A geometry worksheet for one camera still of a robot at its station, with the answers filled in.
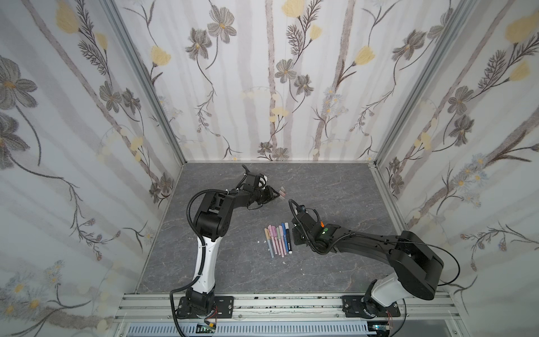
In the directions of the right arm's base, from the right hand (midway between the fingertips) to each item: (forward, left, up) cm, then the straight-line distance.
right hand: (296, 229), depth 87 cm
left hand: (+21, +7, -5) cm, 23 cm away
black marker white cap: (-2, +3, -5) cm, 6 cm away
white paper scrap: (-4, +16, -7) cm, 18 cm away
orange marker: (-6, -6, +18) cm, 20 cm away
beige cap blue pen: (-2, +12, -6) cm, 14 cm away
